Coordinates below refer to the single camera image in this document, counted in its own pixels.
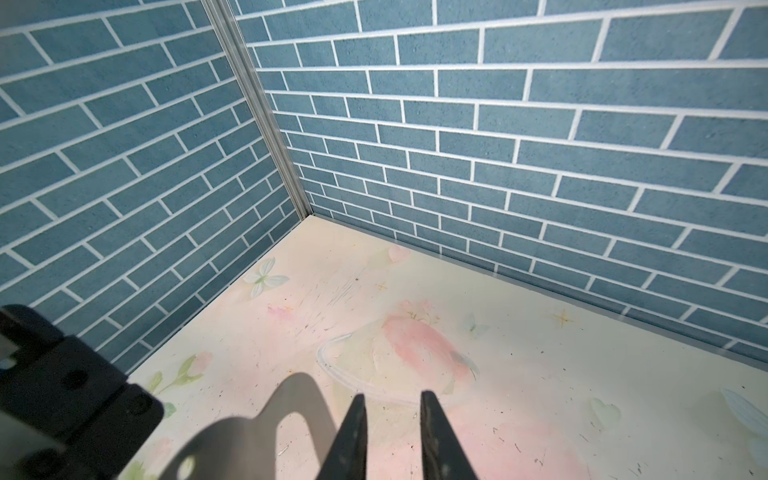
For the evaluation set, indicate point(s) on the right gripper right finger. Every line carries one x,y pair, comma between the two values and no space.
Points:
443,457

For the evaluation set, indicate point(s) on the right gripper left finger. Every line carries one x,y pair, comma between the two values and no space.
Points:
347,457

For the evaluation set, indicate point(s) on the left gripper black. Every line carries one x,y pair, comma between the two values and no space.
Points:
66,412

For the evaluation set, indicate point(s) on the left corner aluminium post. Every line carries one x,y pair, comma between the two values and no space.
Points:
231,39

